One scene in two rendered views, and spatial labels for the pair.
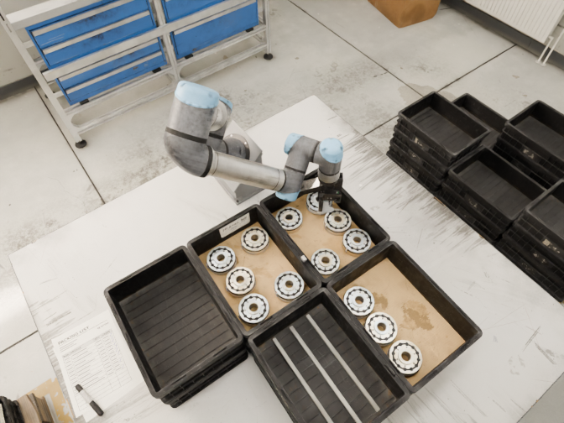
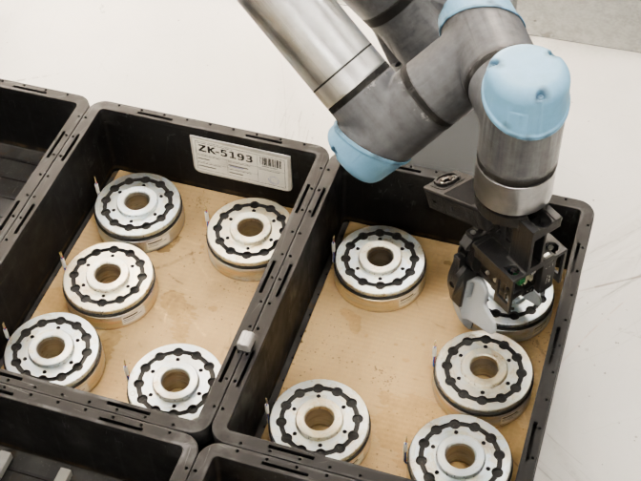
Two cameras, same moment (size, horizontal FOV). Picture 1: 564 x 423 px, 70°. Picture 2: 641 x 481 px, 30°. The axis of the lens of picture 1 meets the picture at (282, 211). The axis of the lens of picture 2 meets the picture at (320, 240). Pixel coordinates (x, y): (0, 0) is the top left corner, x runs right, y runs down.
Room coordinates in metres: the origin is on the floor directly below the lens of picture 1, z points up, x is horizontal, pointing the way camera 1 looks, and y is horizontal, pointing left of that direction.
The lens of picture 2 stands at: (0.25, -0.68, 1.89)
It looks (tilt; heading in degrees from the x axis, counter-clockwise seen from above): 49 degrees down; 53
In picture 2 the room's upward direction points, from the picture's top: 2 degrees counter-clockwise
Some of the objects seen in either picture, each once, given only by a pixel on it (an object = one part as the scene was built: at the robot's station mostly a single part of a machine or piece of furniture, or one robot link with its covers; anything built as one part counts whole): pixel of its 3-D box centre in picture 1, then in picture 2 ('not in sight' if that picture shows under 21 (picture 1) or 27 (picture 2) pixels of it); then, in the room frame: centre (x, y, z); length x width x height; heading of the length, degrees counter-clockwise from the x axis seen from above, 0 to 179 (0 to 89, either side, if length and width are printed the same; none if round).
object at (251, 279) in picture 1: (240, 280); (108, 277); (0.58, 0.15, 0.86); 0.10 x 0.10 x 0.01
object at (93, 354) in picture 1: (94, 362); not in sight; (0.36, 0.67, 0.70); 0.33 x 0.23 x 0.01; 35
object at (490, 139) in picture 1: (469, 132); not in sight; (1.82, -1.21, 0.26); 0.40 x 0.30 x 0.23; 35
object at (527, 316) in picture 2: (319, 200); (506, 289); (0.90, -0.15, 0.86); 0.10 x 0.10 x 0.01
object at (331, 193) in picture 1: (329, 185); (511, 237); (0.87, -0.17, 0.99); 0.09 x 0.08 x 0.12; 86
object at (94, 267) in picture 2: (240, 279); (107, 274); (0.58, 0.15, 0.86); 0.05 x 0.05 x 0.01
